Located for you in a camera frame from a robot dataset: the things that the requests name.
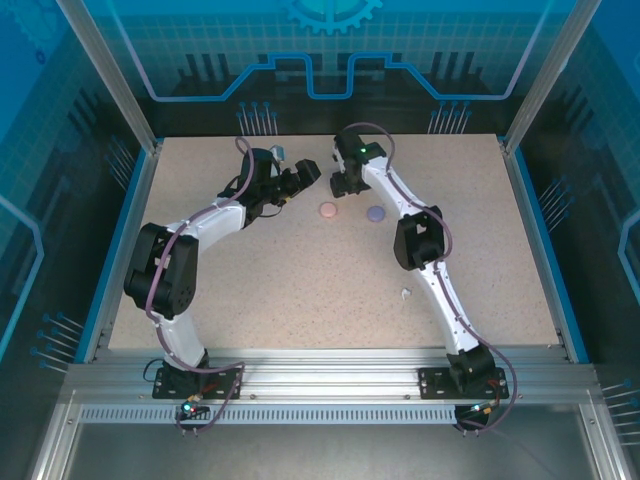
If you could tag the pink earbud charging case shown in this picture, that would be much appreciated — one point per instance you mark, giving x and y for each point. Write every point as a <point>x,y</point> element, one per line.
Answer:
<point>328,210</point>

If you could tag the purple earbud charging case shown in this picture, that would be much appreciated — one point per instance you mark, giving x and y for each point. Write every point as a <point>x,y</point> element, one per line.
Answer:
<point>375,214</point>

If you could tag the white earbud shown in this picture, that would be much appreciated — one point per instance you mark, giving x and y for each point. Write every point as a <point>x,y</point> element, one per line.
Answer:
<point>405,292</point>

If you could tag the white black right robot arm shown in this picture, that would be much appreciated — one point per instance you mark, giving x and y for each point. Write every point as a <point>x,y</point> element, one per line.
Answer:
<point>445,300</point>

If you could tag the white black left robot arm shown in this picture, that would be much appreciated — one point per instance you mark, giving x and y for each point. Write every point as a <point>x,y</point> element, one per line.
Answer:
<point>215,222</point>

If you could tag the clear blue printed back panel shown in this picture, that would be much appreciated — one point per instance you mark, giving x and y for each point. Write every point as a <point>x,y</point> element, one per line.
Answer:
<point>300,115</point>

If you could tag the blue printed side panel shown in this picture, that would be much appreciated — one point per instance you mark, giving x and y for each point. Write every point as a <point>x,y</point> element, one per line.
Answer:
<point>40,200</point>
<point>600,175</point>

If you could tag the small connector board with LEDs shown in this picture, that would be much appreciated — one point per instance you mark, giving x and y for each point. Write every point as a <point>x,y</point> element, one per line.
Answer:
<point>192,411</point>
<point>477,410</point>

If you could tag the aluminium frame post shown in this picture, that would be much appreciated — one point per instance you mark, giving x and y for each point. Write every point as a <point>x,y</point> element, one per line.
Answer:
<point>116,75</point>
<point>545,75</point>

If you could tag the aluminium mounting rail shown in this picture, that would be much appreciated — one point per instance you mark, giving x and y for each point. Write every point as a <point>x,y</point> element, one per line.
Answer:
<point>325,370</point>

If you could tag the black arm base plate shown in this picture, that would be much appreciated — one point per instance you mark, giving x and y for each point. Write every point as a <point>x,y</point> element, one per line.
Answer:
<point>230,375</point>
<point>432,382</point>

